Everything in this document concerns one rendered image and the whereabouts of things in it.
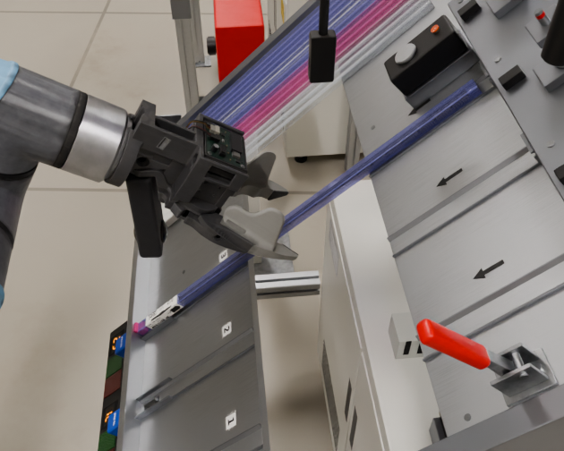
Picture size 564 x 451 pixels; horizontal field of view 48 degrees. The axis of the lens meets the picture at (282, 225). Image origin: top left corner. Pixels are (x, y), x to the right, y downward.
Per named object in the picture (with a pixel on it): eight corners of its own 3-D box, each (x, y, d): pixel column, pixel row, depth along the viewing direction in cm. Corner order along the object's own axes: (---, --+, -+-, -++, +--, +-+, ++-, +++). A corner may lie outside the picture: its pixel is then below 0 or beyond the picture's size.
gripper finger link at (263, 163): (309, 166, 72) (245, 161, 66) (282, 200, 75) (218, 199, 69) (297, 147, 73) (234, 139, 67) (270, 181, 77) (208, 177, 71)
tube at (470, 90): (142, 336, 82) (135, 333, 82) (143, 327, 83) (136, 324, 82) (482, 93, 60) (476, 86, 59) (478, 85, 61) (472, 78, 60)
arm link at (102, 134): (54, 184, 59) (66, 131, 65) (102, 200, 61) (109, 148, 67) (82, 126, 55) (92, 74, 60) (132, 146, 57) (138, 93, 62)
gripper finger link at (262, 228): (315, 245, 63) (238, 191, 61) (284, 280, 66) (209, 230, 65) (321, 228, 65) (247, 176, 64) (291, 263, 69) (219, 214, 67)
